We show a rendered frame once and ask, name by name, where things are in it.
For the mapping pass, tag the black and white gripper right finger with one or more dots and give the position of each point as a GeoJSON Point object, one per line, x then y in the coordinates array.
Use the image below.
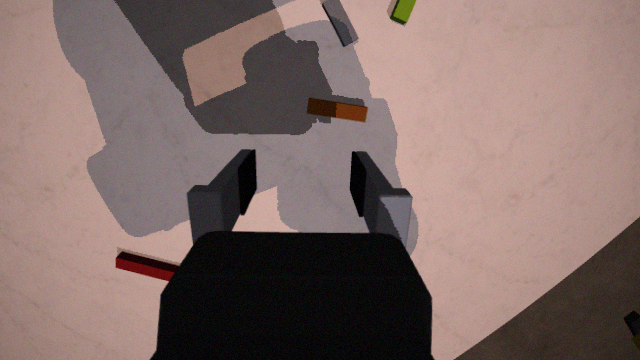
{"type": "Point", "coordinates": [385, 209]}

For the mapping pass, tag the lime green rod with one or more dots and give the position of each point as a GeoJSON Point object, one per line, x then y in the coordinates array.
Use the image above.
{"type": "Point", "coordinates": [402, 11]}

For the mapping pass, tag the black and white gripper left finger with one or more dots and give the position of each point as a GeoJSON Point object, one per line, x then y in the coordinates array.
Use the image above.
{"type": "Point", "coordinates": [218, 205]}

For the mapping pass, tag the orange rectangular bar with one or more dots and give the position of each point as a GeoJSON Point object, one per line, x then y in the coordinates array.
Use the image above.
{"type": "Point", "coordinates": [337, 110]}

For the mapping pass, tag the dark grey rectangular block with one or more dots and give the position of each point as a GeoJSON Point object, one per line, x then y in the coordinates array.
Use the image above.
{"type": "Point", "coordinates": [340, 21]}

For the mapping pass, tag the dark red rod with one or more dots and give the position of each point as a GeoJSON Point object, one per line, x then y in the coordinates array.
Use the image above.
{"type": "Point", "coordinates": [145, 266]}

